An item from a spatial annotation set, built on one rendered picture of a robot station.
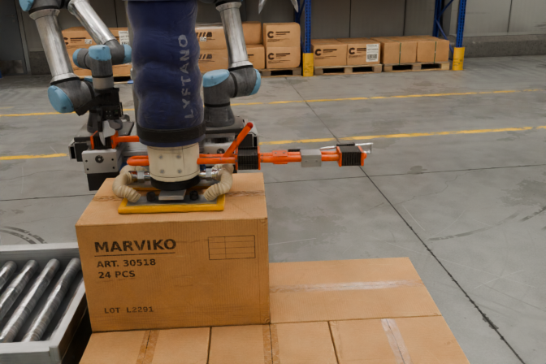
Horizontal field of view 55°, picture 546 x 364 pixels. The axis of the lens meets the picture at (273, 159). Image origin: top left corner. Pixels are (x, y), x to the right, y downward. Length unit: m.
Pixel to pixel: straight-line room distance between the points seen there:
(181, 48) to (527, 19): 10.84
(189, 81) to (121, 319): 0.82
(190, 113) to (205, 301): 0.62
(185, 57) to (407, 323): 1.14
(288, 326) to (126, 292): 0.55
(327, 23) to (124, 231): 9.07
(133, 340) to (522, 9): 10.99
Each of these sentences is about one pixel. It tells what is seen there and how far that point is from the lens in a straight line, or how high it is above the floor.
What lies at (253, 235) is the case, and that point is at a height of 0.88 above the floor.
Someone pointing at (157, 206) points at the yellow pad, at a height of 0.97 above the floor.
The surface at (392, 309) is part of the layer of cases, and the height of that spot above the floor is 0.54.
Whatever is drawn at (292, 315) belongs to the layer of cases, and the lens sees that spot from 1.90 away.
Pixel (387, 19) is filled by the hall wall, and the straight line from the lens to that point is 10.83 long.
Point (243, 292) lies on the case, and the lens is 1.79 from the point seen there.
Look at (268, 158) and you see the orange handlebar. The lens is 1.76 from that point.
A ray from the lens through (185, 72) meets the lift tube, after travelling 1.66.
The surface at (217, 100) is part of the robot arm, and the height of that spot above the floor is 1.15.
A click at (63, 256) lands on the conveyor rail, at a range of 2.42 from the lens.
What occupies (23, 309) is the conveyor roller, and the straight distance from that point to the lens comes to 2.15.
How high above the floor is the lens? 1.67
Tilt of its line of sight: 19 degrees down
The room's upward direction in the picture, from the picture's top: 1 degrees counter-clockwise
